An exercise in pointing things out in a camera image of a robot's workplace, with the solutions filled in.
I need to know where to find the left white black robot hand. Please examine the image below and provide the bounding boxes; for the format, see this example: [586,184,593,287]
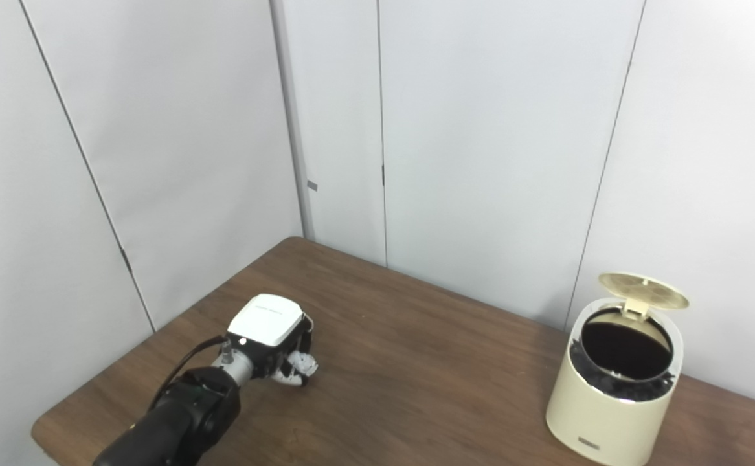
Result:
[227,294,319,388]

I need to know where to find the round cream bin lid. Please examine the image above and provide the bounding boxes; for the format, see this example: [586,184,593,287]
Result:
[598,272,690,319]

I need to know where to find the black bin liner bag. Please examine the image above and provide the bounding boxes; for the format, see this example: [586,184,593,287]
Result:
[569,311,679,402]

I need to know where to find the cream-colored cylindrical bin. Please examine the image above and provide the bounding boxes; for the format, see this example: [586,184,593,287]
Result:
[545,272,690,466]

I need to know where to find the gray wall corner strip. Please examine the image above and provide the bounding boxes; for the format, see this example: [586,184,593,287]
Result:
[269,0,317,241]

